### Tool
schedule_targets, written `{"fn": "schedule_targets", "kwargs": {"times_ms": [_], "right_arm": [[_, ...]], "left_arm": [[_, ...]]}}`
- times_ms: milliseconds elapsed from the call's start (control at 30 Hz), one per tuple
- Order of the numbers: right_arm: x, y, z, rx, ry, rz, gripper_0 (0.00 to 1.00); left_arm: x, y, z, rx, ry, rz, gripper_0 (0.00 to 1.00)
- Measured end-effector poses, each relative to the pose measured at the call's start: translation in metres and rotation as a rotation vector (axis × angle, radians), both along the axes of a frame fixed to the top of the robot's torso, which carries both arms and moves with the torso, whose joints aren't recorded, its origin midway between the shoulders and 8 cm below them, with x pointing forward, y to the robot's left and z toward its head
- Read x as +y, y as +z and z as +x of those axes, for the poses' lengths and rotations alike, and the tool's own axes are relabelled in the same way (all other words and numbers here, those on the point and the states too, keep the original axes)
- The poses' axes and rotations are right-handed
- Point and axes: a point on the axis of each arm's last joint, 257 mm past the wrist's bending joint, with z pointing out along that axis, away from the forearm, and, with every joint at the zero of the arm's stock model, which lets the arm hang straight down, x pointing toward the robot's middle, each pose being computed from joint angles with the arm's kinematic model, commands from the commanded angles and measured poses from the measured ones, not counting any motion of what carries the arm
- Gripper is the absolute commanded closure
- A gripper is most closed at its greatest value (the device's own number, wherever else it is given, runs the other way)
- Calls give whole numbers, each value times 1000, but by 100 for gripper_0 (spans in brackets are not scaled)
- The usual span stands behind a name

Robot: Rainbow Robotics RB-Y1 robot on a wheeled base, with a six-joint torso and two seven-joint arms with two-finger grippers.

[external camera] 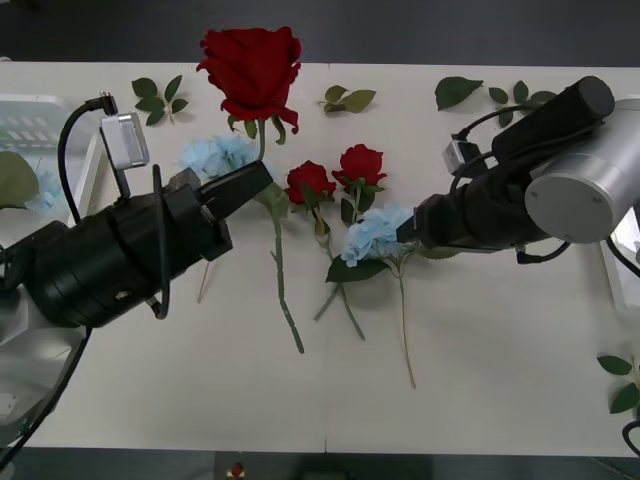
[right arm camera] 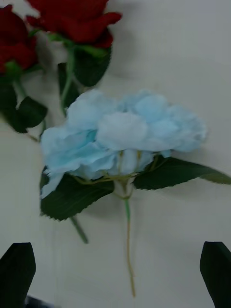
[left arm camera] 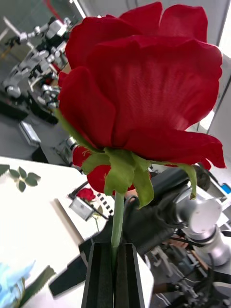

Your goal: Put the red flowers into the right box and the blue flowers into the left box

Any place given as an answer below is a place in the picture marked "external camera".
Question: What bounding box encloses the small red rose green stem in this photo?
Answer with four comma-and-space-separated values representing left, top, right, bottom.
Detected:
284, 159, 367, 342
313, 143, 389, 322

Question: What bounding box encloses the shallow white box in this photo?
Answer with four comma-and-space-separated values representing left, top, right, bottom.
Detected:
599, 202, 640, 321
0, 92, 109, 236

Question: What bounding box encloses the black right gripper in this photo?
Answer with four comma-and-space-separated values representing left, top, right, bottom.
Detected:
395, 187, 476, 250

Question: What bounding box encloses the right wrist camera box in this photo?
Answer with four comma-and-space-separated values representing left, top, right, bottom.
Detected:
444, 139, 475, 176

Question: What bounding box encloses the dark green five-leaf twig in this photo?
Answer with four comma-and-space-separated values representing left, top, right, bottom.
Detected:
131, 74, 190, 126

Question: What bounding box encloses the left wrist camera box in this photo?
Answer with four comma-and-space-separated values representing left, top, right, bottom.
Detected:
98, 112, 151, 199

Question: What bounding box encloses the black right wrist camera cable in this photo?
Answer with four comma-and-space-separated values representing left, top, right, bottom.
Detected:
448, 102, 571, 266

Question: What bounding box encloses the green twig with small leaves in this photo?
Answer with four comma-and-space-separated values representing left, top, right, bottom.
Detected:
488, 79, 559, 129

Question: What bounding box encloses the single large green leaf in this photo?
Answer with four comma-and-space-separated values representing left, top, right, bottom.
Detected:
434, 75, 485, 112

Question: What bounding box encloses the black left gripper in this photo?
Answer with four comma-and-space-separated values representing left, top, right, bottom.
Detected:
134, 160, 275, 274

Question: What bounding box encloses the large red rose green stem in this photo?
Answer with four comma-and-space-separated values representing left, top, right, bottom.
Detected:
195, 27, 306, 355

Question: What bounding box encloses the yellow-green leaf twig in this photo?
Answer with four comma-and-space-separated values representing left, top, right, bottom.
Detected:
317, 84, 378, 114

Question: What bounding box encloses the green leaf twig yellow stem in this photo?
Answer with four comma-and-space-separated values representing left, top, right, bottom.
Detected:
597, 353, 640, 415

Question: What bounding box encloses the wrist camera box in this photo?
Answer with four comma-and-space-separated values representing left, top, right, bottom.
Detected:
98, 112, 151, 199
444, 139, 475, 176

